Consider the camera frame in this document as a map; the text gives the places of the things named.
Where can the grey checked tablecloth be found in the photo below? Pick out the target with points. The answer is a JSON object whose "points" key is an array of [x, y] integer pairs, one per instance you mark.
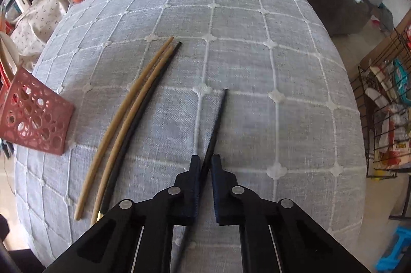
{"points": [[290, 128]]}

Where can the black chopstick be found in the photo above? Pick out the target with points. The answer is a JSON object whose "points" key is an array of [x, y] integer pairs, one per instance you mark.
{"points": [[203, 175], [124, 148]]}

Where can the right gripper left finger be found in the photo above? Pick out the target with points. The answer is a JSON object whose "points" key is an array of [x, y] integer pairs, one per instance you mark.
{"points": [[136, 237]]}

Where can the black wire rack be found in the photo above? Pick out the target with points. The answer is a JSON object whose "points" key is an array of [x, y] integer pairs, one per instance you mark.
{"points": [[382, 90]]}

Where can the light wooden chopstick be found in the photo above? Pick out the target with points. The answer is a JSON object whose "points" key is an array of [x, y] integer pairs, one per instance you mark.
{"points": [[93, 168], [125, 128]]}

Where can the pink perforated utensil holder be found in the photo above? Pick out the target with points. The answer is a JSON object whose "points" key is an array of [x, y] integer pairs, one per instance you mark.
{"points": [[33, 115]]}

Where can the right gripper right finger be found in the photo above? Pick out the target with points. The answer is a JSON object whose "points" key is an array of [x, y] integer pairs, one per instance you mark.
{"points": [[275, 236]]}

